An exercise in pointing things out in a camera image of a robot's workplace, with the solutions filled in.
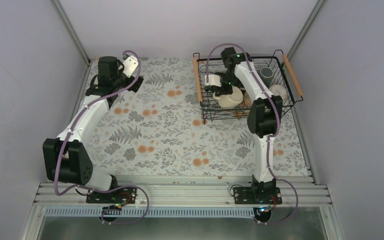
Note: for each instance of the floral pastel mug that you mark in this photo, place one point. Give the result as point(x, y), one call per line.
point(246, 103)

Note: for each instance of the right wooden rack handle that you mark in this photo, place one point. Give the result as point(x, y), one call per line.
point(292, 75)

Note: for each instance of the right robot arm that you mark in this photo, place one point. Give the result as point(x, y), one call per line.
point(264, 117)

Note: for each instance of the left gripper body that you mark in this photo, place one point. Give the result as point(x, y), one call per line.
point(135, 87)

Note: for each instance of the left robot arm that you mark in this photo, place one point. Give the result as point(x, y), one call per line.
point(65, 157)

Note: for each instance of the black wire dish rack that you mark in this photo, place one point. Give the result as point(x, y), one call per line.
point(210, 109)

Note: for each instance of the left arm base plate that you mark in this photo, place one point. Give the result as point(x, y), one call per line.
point(126, 195)

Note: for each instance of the cream ribbed mug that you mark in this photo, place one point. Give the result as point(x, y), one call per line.
point(230, 101)

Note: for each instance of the aluminium rail frame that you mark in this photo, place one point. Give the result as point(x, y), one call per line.
point(307, 213)

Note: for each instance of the white mug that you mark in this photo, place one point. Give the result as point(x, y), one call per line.
point(279, 90)

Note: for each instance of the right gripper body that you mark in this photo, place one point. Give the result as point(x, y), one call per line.
point(229, 90)

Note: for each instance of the left wooden rack handle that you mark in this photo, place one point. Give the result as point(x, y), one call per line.
point(197, 79)

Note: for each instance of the dark grey mug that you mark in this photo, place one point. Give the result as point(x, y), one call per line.
point(267, 75)

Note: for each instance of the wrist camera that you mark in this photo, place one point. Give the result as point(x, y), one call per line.
point(212, 80)
point(130, 65)

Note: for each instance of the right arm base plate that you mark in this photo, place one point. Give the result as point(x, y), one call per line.
point(269, 194)

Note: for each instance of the floral tablecloth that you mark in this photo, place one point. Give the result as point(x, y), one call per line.
point(159, 130)

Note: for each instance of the slotted cable duct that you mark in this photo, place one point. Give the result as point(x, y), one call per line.
point(152, 212)

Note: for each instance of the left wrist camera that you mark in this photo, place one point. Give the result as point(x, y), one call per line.
point(130, 65)

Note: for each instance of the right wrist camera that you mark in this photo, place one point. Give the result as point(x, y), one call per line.
point(212, 80)

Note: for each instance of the wooden rack handle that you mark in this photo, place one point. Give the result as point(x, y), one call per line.
point(292, 75)
point(197, 79)

